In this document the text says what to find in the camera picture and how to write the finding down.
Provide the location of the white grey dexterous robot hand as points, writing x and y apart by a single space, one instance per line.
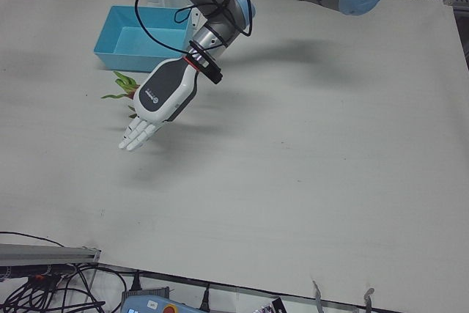
165 85

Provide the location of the pink dragon fruit green leaves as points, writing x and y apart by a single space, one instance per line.
122 81

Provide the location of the blue plastic bin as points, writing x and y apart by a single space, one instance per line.
110 52

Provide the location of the blue grey teach pendant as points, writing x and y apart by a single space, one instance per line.
154 303

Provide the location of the black white printed card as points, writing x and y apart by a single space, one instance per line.
273 307

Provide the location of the aluminium extrusion rail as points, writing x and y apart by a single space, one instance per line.
44 252

